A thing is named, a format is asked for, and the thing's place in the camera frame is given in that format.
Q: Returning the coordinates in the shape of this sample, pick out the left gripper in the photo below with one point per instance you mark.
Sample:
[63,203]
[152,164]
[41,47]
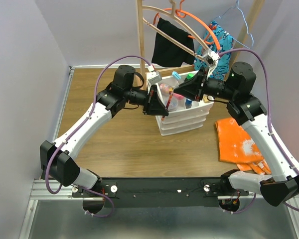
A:
[153,105]

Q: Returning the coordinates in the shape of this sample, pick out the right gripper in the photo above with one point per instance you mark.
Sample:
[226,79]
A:
[191,87]

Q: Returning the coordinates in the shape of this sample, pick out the black green highlighter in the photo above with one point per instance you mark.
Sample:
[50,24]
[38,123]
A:
[189,77]

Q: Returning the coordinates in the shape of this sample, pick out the blue cap clear tube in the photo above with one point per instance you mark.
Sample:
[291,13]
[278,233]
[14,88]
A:
[188,103]

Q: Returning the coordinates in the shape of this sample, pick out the red pen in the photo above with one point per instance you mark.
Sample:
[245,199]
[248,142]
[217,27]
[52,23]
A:
[168,102]

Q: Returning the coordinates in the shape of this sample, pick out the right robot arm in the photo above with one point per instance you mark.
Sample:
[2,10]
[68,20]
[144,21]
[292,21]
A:
[249,113]

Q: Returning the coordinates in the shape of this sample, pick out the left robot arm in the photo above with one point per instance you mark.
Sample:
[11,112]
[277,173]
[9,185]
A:
[57,158]

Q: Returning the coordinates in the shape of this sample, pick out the small yellow eraser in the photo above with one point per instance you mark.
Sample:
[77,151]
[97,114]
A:
[205,99]

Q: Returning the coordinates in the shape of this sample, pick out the pink lid pencil tube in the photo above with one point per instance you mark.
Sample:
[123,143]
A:
[165,89]

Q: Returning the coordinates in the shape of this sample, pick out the white plastic drawer organizer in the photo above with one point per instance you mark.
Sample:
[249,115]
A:
[182,119]

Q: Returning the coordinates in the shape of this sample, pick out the wooden clothes rack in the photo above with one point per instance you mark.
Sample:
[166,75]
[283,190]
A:
[252,17]

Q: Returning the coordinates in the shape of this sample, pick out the black shorts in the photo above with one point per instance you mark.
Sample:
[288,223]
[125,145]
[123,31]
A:
[167,54]

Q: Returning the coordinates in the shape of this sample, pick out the blue fish print garment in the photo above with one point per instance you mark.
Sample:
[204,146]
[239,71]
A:
[226,41]

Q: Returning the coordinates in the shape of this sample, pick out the orange plastic hanger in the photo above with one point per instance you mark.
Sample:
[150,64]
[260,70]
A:
[201,27]

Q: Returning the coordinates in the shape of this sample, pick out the orange white tie-dye cloth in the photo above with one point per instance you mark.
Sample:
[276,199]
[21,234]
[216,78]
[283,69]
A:
[237,147]

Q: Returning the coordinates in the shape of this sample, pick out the beige wooden hanger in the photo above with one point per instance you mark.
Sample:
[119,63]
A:
[197,48]

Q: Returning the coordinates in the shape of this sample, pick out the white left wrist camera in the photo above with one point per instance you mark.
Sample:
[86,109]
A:
[153,76]

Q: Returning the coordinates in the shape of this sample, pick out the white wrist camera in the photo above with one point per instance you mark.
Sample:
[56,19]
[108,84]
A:
[212,59]
[153,76]

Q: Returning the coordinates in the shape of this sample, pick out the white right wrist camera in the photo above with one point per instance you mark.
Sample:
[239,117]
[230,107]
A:
[212,59]

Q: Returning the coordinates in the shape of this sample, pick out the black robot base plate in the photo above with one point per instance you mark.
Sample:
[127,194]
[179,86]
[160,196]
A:
[158,193]

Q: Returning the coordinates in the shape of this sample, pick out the blue wire hanger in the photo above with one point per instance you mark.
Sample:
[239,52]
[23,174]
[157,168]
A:
[234,21]

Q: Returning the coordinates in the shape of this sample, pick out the aluminium frame rails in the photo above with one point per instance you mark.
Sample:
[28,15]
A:
[100,195]

